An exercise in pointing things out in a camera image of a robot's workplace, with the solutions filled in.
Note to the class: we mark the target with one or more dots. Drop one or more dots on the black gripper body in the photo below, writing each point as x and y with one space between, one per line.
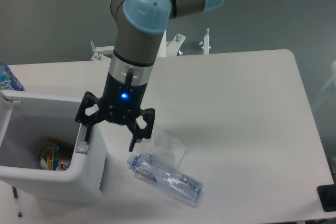
121 101

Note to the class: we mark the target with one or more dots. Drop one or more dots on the white push-lid trash can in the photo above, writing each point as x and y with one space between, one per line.
28 120

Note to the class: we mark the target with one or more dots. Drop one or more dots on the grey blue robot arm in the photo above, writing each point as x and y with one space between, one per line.
141 25

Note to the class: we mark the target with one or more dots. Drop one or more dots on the colourful snack packaging trash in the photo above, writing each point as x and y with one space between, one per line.
56 155

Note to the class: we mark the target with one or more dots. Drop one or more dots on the clear plastic wrapper bag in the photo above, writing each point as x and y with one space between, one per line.
165 148

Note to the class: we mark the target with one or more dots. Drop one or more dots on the clear crushed plastic bottle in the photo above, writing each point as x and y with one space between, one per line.
147 168

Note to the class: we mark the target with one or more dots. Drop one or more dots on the blue labelled bottle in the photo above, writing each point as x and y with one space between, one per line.
8 79

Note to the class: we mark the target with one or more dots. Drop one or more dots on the black pen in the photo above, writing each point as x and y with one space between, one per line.
16 200

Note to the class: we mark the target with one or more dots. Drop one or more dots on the black device at edge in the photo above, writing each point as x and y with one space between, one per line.
327 197

